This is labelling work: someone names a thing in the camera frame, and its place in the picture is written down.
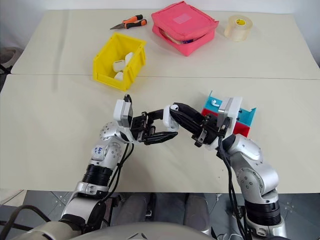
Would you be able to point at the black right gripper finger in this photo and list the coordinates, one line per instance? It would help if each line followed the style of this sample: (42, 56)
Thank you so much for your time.
(191, 112)
(186, 123)

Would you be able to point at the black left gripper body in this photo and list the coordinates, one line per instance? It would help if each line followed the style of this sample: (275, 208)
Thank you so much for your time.
(142, 127)

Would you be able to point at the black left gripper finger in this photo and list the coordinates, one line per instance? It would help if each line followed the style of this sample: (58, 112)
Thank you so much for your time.
(156, 114)
(162, 137)

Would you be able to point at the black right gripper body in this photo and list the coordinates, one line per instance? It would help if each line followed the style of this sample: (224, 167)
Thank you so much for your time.
(208, 130)

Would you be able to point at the white earbud case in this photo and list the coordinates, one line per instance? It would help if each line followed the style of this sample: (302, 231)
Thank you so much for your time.
(119, 76)
(168, 123)
(129, 57)
(118, 65)

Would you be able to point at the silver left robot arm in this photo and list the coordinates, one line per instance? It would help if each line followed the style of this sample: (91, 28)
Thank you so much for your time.
(100, 152)

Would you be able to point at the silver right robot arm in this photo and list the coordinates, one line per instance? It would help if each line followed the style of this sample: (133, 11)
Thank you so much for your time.
(260, 175)

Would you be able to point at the yellow plastic bin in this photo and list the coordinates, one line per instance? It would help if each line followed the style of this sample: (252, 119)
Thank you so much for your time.
(136, 65)

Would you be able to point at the teal and red tray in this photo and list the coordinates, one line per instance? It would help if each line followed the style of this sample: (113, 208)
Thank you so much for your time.
(246, 120)

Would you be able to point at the dark grey rounded shape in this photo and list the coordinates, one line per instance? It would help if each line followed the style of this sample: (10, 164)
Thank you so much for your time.
(133, 207)

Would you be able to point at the pink fabric pouch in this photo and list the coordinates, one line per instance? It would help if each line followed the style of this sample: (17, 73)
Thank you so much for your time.
(182, 22)

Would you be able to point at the orange and black pliers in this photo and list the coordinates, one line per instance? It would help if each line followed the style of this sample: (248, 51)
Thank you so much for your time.
(133, 22)

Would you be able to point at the clear tape roll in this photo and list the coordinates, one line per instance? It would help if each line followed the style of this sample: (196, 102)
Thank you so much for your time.
(237, 28)

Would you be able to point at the silver robot torso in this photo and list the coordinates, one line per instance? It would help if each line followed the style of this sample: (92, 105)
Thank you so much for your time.
(125, 232)

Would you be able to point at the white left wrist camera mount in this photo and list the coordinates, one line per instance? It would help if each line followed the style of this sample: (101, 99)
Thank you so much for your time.
(121, 112)

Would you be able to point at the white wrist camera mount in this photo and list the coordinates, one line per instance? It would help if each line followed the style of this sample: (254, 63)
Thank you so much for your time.
(231, 110)
(121, 112)

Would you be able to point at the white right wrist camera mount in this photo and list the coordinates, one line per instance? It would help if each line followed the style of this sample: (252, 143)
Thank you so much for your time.
(231, 110)

